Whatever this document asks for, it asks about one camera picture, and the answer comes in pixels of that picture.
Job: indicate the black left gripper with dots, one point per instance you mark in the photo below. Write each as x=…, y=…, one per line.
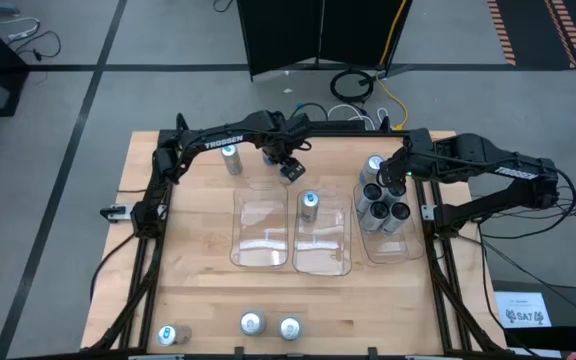
x=290, y=170

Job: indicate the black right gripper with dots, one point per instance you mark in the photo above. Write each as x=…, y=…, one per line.
x=398, y=170

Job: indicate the blue silver energy drink can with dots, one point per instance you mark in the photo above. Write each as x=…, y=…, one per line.
x=232, y=162
x=166, y=335
x=268, y=159
x=310, y=210

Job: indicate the white can with silver lid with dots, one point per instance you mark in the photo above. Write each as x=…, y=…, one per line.
x=370, y=170

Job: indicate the clear plastic bin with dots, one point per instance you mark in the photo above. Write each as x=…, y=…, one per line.
x=258, y=250
x=393, y=250
x=320, y=250

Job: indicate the blue lemon soda can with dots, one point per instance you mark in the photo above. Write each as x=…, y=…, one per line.
x=252, y=323
x=290, y=328

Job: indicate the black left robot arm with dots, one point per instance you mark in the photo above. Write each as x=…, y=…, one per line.
x=223, y=141

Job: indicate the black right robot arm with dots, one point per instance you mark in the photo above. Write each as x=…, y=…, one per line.
x=513, y=172

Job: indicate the black folding screen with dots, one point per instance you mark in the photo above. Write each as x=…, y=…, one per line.
x=318, y=30

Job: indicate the white paper label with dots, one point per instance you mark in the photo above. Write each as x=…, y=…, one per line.
x=523, y=310

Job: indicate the black mat with orange stripes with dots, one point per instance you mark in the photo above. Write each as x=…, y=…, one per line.
x=533, y=30

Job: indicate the black cabinet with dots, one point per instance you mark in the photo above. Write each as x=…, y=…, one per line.
x=568, y=300

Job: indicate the silver clamp bracket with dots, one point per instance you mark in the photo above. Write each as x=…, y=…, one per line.
x=115, y=212
x=428, y=212

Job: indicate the black aluminium rig frame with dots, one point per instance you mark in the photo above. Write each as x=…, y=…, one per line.
x=348, y=133

